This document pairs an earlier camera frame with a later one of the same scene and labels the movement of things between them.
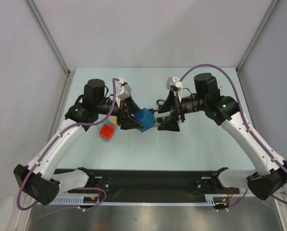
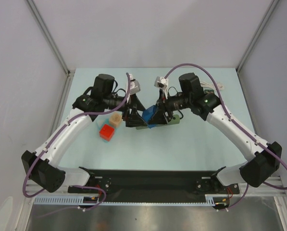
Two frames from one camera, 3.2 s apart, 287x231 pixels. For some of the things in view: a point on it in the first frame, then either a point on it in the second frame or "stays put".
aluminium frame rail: x=61 y=104 stays put
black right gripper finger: x=170 y=123 → x=158 y=117
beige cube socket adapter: x=113 y=120 stays put
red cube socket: x=106 y=132 stays put
